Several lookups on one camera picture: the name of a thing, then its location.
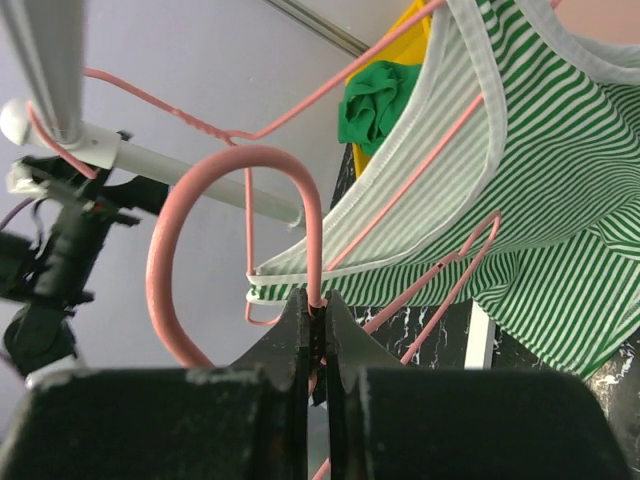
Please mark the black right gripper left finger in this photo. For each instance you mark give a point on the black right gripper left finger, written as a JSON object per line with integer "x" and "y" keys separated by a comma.
{"x": 245, "y": 421}

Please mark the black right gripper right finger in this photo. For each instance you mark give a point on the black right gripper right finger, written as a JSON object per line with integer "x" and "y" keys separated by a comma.
{"x": 391, "y": 421}

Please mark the pink wire hanger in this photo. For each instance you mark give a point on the pink wire hanger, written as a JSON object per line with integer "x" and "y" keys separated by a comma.
{"x": 280, "y": 120}
{"x": 194, "y": 184}

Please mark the green white striped tank top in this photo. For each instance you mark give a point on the green white striped tank top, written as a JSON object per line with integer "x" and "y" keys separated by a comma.
{"x": 513, "y": 175}

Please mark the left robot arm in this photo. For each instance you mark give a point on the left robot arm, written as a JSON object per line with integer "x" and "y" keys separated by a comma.
{"x": 48, "y": 275}

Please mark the white rack foot bar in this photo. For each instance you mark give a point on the white rack foot bar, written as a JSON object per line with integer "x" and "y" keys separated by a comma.
{"x": 480, "y": 340}

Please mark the yellow plastic bin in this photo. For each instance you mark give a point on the yellow plastic bin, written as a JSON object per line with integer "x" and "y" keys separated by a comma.
{"x": 407, "y": 49}

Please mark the white grey rack post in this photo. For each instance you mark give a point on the white grey rack post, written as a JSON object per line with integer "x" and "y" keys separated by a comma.
{"x": 102, "y": 148}

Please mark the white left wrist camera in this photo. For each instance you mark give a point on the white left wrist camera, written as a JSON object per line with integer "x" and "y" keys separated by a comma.
{"x": 30, "y": 176}

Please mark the metal clothes rail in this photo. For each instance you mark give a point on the metal clothes rail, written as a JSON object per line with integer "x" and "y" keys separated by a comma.
{"x": 47, "y": 38}

